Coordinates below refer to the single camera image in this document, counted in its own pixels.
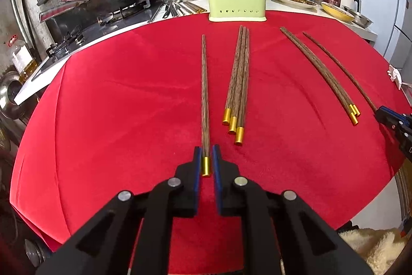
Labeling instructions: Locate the steel pot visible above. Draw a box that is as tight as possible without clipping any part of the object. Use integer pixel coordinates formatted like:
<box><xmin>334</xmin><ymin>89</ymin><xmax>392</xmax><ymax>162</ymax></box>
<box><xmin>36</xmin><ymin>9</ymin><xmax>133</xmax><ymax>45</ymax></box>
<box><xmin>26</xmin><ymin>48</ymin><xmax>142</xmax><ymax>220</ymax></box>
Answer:
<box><xmin>0</xmin><ymin>70</ymin><xmax>30</xmax><ymax>121</ymax></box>

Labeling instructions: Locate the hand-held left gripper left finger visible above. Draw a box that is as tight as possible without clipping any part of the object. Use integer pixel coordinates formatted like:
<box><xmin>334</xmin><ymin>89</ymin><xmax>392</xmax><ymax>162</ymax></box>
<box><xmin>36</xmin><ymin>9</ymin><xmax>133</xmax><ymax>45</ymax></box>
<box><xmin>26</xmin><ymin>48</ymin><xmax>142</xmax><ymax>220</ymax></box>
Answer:
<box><xmin>35</xmin><ymin>147</ymin><xmax>203</xmax><ymax>275</ymax></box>

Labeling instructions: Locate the white refrigerator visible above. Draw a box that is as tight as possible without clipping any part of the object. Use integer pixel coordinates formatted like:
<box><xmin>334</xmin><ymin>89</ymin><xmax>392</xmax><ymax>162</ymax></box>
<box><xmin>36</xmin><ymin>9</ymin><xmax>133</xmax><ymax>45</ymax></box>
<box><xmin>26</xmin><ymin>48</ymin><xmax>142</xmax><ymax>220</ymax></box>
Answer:
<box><xmin>382</xmin><ymin>0</ymin><xmax>412</xmax><ymax>71</ymax></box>

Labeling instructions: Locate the yellow bowl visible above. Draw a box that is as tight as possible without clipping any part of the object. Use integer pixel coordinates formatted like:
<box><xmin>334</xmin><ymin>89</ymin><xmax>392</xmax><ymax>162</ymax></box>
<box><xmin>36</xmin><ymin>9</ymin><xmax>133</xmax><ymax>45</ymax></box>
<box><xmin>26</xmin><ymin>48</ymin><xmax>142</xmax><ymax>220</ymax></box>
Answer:
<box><xmin>320</xmin><ymin>1</ymin><xmax>355</xmax><ymax>22</ymax></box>

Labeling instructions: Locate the wide steel bowl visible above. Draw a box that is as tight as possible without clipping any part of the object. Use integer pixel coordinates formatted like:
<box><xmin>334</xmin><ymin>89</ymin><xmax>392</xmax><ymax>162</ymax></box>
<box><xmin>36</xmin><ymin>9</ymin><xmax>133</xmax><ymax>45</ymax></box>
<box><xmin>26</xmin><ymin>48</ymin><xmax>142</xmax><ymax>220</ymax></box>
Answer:
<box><xmin>342</xmin><ymin>6</ymin><xmax>374</xmax><ymax>28</ymax></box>

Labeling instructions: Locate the cooking oil bottle red cap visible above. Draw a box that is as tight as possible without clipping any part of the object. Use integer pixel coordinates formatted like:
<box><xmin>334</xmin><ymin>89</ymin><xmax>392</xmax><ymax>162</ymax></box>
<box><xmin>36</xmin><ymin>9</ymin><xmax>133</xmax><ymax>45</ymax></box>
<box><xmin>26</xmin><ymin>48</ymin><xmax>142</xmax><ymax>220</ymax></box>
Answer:
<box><xmin>6</xmin><ymin>35</ymin><xmax>33</xmax><ymax>84</ymax></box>

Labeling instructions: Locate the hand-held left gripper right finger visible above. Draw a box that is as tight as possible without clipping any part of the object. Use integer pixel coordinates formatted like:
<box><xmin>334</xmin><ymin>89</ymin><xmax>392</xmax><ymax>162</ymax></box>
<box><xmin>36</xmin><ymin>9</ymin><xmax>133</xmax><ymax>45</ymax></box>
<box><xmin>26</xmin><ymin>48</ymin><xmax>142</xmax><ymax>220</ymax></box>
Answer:
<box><xmin>212</xmin><ymin>144</ymin><xmax>374</xmax><ymax>275</ymax></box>

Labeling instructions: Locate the bundle of metal chopsticks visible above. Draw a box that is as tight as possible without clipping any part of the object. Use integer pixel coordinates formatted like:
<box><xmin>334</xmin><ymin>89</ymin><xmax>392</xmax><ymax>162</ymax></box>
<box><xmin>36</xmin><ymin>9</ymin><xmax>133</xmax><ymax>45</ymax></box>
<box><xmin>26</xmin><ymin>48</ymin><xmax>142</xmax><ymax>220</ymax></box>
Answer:
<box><xmin>174</xmin><ymin>1</ymin><xmax>207</xmax><ymax>16</ymax></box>

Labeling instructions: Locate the red tablecloth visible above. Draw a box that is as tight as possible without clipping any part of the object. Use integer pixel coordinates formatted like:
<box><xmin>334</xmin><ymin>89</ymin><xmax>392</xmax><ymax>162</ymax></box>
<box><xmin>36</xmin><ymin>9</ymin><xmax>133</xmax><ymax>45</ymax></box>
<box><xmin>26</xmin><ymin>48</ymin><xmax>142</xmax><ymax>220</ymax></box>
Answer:
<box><xmin>10</xmin><ymin>9</ymin><xmax>410</xmax><ymax>274</ymax></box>

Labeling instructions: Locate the black-handled metal utensil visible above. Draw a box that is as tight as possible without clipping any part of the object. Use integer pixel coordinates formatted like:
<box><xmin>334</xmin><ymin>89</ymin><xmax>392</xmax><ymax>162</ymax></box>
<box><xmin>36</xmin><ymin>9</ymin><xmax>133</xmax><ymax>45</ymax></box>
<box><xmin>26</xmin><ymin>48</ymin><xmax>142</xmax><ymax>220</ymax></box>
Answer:
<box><xmin>162</xmin><ymin>0</ymin><xmax>177</xmax><ymax>18</ymax></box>

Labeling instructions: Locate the gas stove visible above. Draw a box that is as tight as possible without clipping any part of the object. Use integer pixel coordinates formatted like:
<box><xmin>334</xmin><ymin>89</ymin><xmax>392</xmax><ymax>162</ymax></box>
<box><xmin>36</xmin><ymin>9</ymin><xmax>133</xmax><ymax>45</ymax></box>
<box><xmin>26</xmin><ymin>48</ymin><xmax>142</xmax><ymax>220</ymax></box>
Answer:
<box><xmin>31</xmin><ymin>0</ymin><xmax>152</xmax><ymax>83</ymax></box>

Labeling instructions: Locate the steel basin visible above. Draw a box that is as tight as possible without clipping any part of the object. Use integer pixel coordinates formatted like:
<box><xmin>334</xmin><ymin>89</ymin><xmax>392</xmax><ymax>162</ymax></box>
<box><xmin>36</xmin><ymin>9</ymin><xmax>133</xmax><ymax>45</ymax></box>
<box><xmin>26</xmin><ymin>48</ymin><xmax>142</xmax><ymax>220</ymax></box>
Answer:
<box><xmin>23</xmin><ymin>237</ymin><xmax>46</xmax><ymax>266</ymax></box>

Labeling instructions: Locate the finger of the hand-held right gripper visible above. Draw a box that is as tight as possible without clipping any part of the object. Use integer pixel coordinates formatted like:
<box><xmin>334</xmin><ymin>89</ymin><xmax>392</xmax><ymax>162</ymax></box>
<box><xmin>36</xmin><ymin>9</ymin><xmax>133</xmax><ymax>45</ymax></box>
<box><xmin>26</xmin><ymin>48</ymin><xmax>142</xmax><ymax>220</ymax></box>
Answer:
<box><xmin>374</xmin><ymin>106</ymin><xmax>412</xmax><ymax>129</ymax></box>
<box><xmin>397</xmin><ymin>126</ymin><xmax>412</xmax><ymax>163</ymax></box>

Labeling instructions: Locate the cream fluffy cloth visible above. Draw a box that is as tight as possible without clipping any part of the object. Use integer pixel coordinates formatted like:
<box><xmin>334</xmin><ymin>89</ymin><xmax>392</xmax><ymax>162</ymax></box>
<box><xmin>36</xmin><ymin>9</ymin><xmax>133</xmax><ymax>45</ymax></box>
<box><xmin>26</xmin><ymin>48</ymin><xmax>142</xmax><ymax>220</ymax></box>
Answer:
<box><xmin>337</xmin><ymin>228</ymin><xmax>407</xmax><ymax>275</ymax></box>

